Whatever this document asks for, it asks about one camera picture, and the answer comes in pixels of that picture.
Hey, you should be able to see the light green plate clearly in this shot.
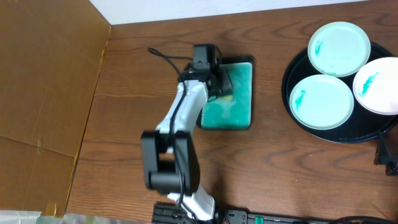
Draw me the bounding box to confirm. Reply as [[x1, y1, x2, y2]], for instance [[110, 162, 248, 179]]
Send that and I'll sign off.
[[307, 21, 371, 77], [288, 75, 354, 130]]

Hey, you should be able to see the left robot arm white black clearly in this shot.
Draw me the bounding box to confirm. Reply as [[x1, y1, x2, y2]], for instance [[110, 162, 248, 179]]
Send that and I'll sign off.
[[141, 63, 233, 222]]

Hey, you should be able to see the white plate with stain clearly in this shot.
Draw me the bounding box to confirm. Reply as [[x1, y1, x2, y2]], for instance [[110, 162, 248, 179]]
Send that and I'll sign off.
[[353, 57, 397, 115]]

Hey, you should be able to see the brown cardboard panel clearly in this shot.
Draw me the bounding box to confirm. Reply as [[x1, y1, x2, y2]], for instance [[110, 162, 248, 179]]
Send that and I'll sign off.
[[1, 0, 111, 216]]

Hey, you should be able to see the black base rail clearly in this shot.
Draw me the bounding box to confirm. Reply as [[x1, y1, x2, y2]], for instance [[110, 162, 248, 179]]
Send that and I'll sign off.
[[151, 203, 398, 224]]

